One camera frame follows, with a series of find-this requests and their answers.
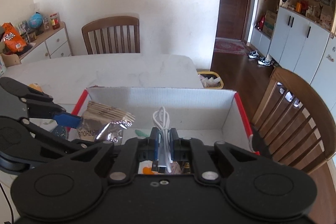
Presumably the black snack bar packet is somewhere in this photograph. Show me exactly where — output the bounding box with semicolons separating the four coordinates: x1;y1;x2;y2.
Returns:
182;162;191;174

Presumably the yellow plush toy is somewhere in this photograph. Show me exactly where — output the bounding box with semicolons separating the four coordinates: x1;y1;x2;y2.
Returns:
29;83;43;92

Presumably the teal green pen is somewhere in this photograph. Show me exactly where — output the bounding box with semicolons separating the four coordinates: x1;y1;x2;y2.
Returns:
134;130;149;138

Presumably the white usb cable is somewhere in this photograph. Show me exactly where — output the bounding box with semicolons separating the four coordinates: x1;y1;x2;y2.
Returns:
151;106;173;175

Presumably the red cardboard box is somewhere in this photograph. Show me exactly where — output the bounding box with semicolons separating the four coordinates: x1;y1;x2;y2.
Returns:
74;87;252;152

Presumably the brown foil snack bag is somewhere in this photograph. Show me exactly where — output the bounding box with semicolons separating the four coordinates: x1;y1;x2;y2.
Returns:
77;101;135;145

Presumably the pink pastry packet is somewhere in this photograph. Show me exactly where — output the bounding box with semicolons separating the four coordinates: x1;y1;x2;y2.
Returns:
170;161;183;175

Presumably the white drawer cabinet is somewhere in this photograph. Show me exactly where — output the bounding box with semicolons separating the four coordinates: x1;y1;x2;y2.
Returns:
20;22;72;64

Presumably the orange snack bag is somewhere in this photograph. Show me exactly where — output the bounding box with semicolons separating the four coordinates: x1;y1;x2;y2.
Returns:
2;23;27;53

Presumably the yellow rim trash bin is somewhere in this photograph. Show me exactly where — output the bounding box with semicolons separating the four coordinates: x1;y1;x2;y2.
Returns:
198;71;224;89

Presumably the blue globe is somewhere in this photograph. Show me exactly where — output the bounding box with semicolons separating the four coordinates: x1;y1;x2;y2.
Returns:
28;12;43;36

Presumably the red lid jar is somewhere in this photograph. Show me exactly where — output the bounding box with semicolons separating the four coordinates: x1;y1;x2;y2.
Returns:
50;13;60;30

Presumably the wooden chair behind table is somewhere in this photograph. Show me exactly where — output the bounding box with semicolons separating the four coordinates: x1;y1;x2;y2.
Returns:
81;16;141;55

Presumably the wooden chair at right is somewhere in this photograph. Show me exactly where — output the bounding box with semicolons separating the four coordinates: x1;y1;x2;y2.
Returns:
250;68;335;174

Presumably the white wall cabinet unit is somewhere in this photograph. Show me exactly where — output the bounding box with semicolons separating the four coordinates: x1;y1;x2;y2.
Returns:
251;0;335;109

